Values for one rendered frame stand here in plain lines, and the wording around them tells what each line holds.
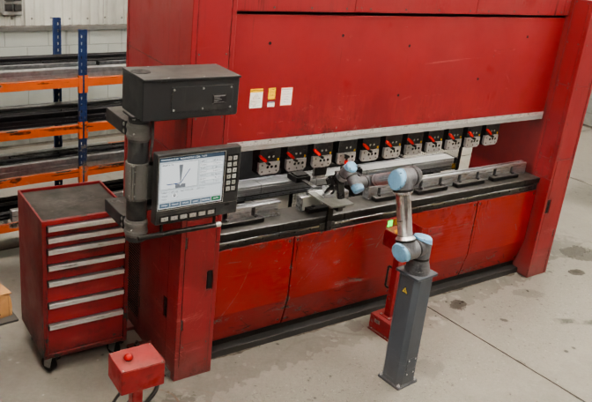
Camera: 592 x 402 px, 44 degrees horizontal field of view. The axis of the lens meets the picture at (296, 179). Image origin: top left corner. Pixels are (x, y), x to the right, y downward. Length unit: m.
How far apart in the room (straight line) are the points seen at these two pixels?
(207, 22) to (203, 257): 1.33
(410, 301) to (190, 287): 1.29
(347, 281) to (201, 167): 1.92
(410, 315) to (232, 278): 1.10
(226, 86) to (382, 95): 1.61
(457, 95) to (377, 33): 0.94
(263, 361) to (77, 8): 4.76
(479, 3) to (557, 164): 1.61
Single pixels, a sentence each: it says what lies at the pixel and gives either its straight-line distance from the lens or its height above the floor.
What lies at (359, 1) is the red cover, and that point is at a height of 2.23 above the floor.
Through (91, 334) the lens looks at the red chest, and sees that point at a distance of 4.59.
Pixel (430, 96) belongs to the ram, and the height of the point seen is 1.59.
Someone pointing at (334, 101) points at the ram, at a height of 1.61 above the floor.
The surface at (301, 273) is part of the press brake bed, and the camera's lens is 4.79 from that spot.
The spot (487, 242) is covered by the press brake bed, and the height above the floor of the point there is 0.37.
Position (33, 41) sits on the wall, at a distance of 8.10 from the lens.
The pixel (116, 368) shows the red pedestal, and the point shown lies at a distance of 3.32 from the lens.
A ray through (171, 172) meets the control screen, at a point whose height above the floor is 1.51.
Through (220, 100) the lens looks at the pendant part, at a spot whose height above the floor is 1.83.
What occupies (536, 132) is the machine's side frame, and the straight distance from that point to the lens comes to 6.19.
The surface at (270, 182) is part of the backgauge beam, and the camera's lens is 4.85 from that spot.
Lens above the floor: 2.72
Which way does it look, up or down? 21 degrees down
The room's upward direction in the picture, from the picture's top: 6 degrees clockwise
